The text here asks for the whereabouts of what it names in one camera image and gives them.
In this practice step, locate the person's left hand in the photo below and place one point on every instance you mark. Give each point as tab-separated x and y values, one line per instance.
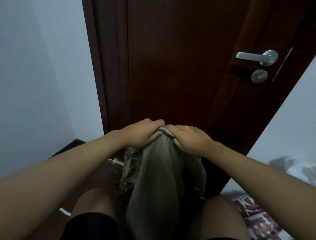
142	133

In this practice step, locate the person's right hand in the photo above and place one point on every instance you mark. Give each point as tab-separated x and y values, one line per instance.
192	139

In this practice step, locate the green woven sack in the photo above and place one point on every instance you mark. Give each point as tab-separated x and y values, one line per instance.
160	190

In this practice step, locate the white bag with red print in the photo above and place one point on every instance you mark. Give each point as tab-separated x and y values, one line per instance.
259	220

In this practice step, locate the white plastic bag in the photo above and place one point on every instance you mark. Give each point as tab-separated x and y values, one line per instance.
298	169

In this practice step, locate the person's left forearm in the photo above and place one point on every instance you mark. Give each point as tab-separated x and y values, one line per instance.
54	178

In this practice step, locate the person's right forearm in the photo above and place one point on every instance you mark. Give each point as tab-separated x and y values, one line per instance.
271	180

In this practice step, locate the person's left leg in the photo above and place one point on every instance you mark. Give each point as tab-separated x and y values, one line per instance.
93	201

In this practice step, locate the person's leg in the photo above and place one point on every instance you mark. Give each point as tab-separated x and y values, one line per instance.
219	220
93	201

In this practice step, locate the person's right leg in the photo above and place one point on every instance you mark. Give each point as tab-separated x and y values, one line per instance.
219	220

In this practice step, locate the dark baseboard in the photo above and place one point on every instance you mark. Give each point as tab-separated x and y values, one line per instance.
69	147

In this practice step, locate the dark brown wooden door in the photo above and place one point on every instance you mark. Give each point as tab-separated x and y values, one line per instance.
106	61

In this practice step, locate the silver thumb-turn lock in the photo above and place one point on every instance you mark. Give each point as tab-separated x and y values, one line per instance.
259	76

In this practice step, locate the black shorts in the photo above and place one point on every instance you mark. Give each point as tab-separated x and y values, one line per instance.
91	228

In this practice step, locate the white floor strip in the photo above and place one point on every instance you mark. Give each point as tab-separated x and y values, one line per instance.
65	212

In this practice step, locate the silver door latch plate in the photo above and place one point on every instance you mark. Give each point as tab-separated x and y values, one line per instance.
282	64

